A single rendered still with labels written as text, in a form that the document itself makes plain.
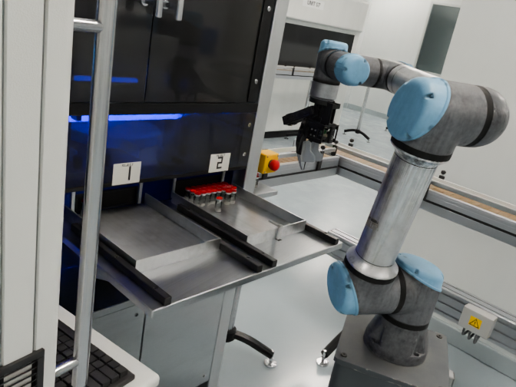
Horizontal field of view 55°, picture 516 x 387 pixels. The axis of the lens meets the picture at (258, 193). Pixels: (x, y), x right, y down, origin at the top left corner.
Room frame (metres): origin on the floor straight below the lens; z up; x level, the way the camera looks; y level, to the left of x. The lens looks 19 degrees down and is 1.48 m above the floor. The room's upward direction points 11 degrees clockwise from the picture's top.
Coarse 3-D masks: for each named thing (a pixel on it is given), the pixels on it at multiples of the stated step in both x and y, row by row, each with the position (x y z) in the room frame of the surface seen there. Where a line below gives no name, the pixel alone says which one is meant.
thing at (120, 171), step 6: (132, 162) 1.28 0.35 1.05; (138, 162) 1.29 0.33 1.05; (114, 168) 1.23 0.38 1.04; (120, 168) 1.25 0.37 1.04; (126, 168) 1.26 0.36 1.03; (132, 168) 1.28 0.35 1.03; (138, 168) 1.29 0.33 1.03; (114, 174) 1.24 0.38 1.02; (120, 174) 1.25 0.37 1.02; (126, 174) 1.26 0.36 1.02; (132, 174) 1.28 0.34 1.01; (138, 174) 1.29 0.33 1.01; (114, 180) 1.24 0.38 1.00; (120, 180) 1.25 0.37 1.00; (126, 180) 1.26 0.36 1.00; (132, 180) 1.28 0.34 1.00; (138, 180) 1.29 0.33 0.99
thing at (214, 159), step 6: (210, 156) 1.49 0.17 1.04; (216, 156) 1.51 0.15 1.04; (222, 156) 1.53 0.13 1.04; (228, 156) 1.55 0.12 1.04; (210, 162) 1.50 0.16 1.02; (216, 162) 1.51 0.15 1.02; (228, 162) 1.55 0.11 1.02; (210, 168) 1.50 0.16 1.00; (216, 168) 1.52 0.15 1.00; (222, 168) 1.54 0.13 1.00
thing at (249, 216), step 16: (240, 192) 1.63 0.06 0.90; (192, 208) 1.40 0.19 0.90; (208, 208) 1.47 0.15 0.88; (224, 208) 1.49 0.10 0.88; (240, 208) 1.52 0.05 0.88; (256, 208) 1.55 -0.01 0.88; (272, 208) 1.53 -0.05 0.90; (224, 224) 1.30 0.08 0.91; (240, 224) 1.39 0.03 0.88; (256, 224) 1.41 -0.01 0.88; (272, 224) 1.44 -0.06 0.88; (288, 224) 1.38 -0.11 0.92; (304, 224) 1.44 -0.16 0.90; (256, 240) 1.28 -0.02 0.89
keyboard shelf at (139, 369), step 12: (60, 312) 0.91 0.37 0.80; (72, 324) 0.88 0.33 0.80; (96, 336) 0.86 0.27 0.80; (108, 348) 0.83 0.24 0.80; (120, 348) 0.84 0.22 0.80; (120, 360) 0.80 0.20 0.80; (132, 360) 0.81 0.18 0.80; (132, 372) 0.77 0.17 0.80; (144, 372) 0.78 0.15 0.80; (132, 384) 0.74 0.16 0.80; (144, 384) 0.75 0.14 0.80; (156, 384) 0.77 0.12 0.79
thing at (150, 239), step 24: (72, 216) 1.19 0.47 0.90; (120, 216) 1.29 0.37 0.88; (144, 216) 1.32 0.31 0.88; (168, 216) 1.33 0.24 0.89; (120, 240) 1.14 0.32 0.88; (144, 240) 1.17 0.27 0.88; (168, 240) 1.19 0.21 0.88; (192, 240) 1.22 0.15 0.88; (216, 240) 1.19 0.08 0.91; (144, 264) 1.02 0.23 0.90; (168, 264) 1.07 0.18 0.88
